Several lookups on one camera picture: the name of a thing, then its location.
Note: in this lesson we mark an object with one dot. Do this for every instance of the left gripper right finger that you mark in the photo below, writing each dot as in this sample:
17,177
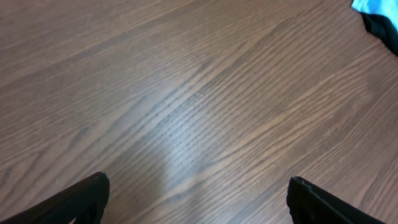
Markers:
309,204

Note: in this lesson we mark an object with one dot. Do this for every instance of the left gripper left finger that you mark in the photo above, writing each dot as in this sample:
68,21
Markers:
83,202

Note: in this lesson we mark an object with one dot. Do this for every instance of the light blue t-shirt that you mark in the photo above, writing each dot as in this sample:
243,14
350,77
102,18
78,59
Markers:
386,8

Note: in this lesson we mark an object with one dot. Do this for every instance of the black garment on right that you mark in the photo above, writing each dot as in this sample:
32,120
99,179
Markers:
382,28

